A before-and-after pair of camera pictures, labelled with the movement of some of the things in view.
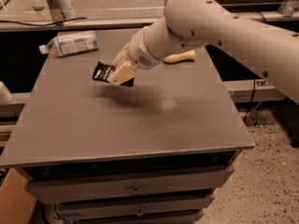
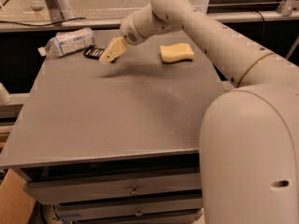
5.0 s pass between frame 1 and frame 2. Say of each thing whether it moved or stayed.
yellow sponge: stayed
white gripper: moved
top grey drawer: stayed
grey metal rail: stayed
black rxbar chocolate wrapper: moved
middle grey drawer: stayed
